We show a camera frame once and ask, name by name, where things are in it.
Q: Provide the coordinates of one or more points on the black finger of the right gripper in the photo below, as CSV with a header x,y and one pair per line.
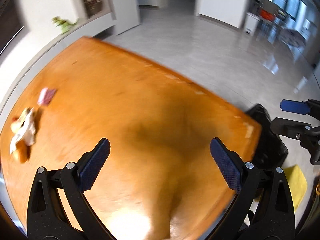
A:
x,y
288,128

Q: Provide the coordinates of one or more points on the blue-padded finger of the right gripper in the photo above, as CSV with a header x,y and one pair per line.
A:
x,y
295,107

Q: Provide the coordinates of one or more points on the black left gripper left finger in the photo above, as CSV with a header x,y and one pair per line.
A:
x,y
58,208

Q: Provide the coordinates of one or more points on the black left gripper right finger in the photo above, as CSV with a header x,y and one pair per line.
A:
x,y
263,206

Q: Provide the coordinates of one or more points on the white cloth sock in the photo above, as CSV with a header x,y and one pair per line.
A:
x,y
26,132

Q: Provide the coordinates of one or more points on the paper instant noodle cup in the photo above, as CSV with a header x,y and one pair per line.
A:
x,y
17,122

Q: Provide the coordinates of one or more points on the yellow cloth on floor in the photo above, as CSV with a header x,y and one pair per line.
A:
x,y
297,184

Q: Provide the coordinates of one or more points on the orange fruit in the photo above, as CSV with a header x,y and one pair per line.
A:
x,y
20,152

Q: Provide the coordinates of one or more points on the white small appliance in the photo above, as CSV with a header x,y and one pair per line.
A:
x,y
251,23

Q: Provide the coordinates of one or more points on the pink toy car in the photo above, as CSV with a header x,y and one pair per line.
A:
x,y
46,95

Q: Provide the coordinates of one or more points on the long white tv cabinet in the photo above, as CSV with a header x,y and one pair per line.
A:
x,y
34,51

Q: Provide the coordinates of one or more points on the green dinosaur toy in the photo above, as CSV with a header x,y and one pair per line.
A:
x,y
65,25

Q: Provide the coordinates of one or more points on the black television screen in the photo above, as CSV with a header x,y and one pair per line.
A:
x,y
11,22

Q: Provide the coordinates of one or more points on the dried plant decoration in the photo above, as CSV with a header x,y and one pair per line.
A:
x,y
93,6

